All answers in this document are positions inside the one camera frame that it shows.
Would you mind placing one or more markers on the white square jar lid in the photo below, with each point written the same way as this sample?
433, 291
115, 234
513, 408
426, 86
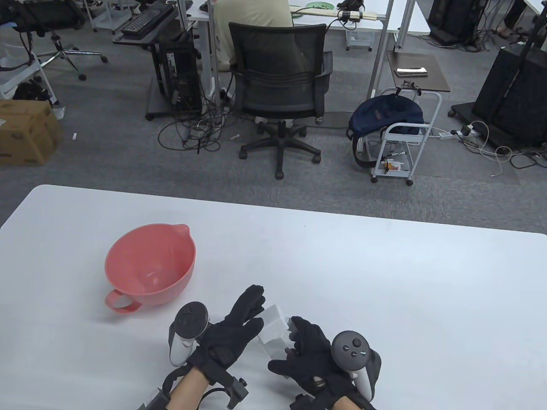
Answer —
273, 322

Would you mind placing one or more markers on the brown cardboard box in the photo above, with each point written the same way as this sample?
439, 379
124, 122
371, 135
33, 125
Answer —
25, 132

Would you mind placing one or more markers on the black keyboard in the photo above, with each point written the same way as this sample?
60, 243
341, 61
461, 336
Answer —
145, 20

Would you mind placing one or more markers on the white floor power strip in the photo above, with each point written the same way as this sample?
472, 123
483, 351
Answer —
444, 136

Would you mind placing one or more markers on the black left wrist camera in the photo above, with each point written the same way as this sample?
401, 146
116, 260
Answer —
235, 390

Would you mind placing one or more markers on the black white right controller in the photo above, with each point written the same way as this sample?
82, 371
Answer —
350, 350

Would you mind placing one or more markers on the black left forearm sensor box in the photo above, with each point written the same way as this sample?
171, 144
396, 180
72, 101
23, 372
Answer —
154, 399

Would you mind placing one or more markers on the white rolling cart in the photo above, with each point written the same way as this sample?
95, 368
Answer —
406, 126

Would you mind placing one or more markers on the black chrome office chair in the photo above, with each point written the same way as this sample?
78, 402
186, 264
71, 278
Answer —
55, 13

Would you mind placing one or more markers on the black white controller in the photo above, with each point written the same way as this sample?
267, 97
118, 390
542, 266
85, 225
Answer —
350, 350
190, 318

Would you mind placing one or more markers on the green plate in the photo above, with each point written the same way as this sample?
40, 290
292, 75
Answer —
320, 4

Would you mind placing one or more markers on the black bag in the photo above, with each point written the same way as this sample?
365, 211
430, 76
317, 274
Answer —
30, 92

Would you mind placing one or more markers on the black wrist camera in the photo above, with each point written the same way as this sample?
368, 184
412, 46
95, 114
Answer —
307, 401
235, 390

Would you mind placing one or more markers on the white office desk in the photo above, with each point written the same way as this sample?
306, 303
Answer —
196, 15
421, 21

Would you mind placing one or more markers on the person's left forearm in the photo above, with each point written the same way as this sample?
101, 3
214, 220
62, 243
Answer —
188, 386

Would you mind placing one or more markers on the dark blue backpack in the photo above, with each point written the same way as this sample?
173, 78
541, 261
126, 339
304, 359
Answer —
384, 113

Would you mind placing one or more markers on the person's left hand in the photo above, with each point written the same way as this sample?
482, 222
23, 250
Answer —
226, 337

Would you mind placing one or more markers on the black computer cart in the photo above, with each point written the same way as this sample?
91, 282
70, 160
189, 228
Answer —
183, 72

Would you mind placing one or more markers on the pink salad bowl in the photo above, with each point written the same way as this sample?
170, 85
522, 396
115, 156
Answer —
145, 265

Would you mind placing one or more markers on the clear plastic jar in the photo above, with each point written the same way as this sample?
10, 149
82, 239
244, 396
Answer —
275, 348

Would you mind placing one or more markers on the black white left controller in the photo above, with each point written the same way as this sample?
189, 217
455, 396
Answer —
190, 318

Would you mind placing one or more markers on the black mesh office chair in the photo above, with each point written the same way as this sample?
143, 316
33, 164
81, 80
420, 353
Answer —
277, 85

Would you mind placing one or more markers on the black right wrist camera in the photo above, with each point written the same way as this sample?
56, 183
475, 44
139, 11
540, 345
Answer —
307, 401

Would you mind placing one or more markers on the white metal rack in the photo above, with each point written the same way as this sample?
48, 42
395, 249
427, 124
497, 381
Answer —
8, 87

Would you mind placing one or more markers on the brown side table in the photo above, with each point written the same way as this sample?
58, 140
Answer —
419, 83

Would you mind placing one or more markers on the long beige power strip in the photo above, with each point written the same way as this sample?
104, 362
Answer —
367, 17

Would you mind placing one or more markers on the person's right hand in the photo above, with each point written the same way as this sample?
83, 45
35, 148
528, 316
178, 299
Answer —
312, 358

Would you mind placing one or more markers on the black equipment stack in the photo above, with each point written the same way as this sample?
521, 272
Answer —
453, 17

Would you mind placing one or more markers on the black equipment cabinet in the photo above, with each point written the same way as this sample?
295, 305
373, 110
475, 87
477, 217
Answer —
513, 94

